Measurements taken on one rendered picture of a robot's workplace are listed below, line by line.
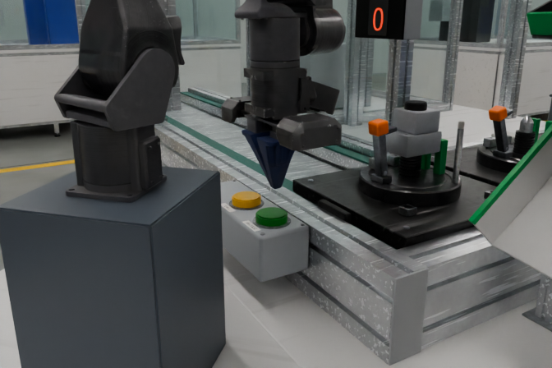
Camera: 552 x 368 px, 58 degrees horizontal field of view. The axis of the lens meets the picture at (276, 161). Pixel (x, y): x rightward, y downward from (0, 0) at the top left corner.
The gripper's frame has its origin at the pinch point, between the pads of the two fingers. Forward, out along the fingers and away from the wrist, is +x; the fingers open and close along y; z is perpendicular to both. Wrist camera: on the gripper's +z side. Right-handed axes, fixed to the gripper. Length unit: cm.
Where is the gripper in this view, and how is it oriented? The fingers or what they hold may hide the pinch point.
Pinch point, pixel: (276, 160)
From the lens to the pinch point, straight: 60.3
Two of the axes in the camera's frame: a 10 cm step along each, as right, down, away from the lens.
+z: 8.6, -1.5, 4.8
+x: 0.1, 9.6, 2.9
